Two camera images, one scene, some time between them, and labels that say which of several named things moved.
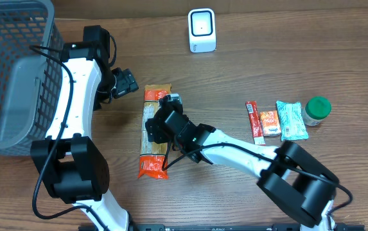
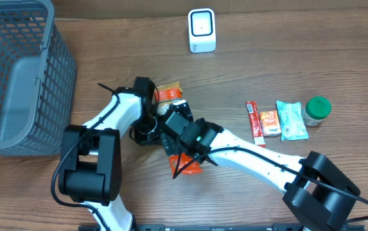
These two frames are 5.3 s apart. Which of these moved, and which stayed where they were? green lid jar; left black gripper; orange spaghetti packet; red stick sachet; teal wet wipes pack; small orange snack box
Moved: orange spaghetti packet; left black gripper
Stayed: teal wet wipes pack; small orange snack box; red stick sachet; green lid jar
